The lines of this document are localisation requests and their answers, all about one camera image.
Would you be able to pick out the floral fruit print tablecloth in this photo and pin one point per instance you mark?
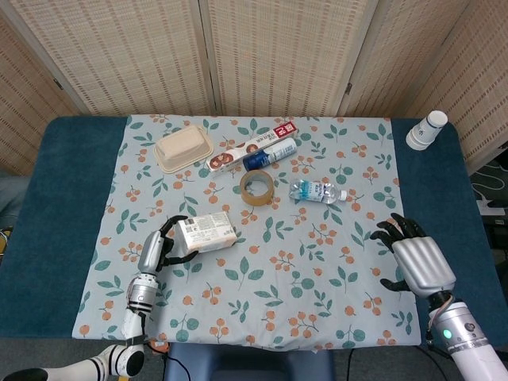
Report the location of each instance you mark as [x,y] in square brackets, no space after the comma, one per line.
[278,246]

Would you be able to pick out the woven bamboo folding screen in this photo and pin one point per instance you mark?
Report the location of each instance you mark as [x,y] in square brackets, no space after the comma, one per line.
[258,51]

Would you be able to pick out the white paper cup stack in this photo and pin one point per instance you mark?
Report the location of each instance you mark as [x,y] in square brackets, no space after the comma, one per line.
[424,131]

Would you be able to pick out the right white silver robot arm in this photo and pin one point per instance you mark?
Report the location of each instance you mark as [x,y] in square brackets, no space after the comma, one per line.
[472,345]

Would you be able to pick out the clear plastic water bottle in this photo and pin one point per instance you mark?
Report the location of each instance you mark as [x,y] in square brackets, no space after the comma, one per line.
[317,191]

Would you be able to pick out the white power strip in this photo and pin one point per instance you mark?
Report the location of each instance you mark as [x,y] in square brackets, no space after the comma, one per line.
[494,208]

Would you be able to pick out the red white toothpaste box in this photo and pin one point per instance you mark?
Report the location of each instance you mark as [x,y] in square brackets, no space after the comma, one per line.
[238,152]

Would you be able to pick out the metal screen hinge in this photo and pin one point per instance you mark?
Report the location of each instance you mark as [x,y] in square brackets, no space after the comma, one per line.
[58,84]
[348,88]

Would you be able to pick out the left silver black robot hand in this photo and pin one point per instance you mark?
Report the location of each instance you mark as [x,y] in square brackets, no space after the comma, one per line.
[152,250]

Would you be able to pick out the beige rectangular food container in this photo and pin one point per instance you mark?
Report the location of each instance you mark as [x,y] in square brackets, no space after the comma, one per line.
[182,148]

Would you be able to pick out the brown packing tape roll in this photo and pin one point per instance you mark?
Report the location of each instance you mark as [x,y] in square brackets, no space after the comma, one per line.
[256,201]

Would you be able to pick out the beige Face tissue pack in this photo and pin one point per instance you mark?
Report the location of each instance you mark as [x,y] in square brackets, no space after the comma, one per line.
[206,234]

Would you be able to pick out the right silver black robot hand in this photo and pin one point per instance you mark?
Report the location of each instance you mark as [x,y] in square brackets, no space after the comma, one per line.
[420,262]

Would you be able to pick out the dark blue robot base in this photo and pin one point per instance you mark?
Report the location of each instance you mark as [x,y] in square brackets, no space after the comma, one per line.
[254,365]

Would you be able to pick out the grey blue cloth bundle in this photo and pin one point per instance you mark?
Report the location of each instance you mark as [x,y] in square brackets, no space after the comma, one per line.
[10,196]

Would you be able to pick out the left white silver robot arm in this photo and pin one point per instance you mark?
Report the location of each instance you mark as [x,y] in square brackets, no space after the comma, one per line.
[139,293]

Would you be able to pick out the blue white spray can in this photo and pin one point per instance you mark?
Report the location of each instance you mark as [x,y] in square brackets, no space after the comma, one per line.
[274,152]

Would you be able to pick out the teal table cover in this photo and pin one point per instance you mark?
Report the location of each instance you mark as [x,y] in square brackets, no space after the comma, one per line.
[59,198]

